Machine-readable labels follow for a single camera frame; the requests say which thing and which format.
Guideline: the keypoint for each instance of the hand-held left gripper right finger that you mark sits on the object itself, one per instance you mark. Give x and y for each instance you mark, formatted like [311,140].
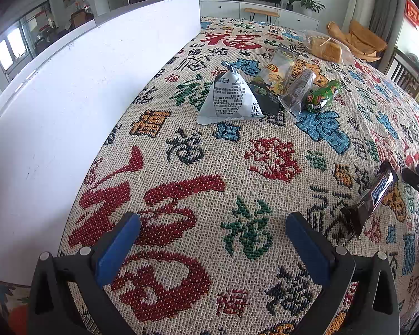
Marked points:
[307,251]

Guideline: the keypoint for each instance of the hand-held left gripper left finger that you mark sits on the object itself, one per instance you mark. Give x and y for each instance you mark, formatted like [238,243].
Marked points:
[117,251]

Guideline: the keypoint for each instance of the brown chocolate bar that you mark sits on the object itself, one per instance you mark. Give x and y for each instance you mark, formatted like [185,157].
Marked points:
[370,199]

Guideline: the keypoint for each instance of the white cardboard box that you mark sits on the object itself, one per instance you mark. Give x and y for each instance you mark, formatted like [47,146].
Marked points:
[73,111]

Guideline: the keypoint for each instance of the bagged bread loaf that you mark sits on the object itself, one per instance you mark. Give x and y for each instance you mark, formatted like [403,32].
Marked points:
[326,49]

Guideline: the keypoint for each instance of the long gummy candy packet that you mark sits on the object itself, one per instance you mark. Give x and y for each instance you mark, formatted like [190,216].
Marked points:
[276,71]

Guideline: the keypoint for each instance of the dark wooden chair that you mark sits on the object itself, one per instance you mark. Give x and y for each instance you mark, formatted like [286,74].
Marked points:
[405,73]

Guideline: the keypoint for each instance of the floral cloth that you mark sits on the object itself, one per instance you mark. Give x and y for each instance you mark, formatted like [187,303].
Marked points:
[3,303]

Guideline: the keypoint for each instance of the printed woven blanket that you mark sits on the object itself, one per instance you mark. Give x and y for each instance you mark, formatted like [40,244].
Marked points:
[213,167]

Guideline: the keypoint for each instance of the green striped candy packet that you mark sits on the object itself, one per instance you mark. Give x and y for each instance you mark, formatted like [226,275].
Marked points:
[323,94]

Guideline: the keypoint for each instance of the orange lounge chair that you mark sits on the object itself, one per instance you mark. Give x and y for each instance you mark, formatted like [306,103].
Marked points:
[365,38]

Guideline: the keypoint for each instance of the brown bar in clear wrapper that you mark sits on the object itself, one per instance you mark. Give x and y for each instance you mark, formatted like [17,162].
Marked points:
[298,85]

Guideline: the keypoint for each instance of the grey curtain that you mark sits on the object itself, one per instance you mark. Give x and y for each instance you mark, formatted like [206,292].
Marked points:
[387,14]

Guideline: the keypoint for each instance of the grey triangular snack packet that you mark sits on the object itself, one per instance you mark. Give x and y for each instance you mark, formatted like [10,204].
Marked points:
[230,97]

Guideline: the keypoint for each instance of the white standing air conditioner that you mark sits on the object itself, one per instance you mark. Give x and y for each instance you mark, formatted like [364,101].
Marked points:
[361,3]

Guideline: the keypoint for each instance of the large leafy potted plant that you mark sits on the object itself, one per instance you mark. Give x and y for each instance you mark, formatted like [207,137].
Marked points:
[309,3]

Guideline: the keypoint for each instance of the small potted plant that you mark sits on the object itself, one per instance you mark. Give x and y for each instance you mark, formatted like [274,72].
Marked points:
[290,1]

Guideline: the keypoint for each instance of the wooden stool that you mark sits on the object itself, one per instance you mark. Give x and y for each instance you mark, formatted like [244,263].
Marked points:
[262,12]

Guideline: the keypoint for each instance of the balcony glass door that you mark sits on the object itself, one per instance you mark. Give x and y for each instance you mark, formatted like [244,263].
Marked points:
[21,38]

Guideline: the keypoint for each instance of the wooden dining furniture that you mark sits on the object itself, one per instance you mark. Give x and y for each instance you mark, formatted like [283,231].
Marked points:
[80,17]

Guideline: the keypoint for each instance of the white television cabinet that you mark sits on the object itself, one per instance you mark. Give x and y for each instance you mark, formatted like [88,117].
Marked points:
[223,8]

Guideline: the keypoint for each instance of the red wall hanging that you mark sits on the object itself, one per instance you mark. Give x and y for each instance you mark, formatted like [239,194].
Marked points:
[412,12]

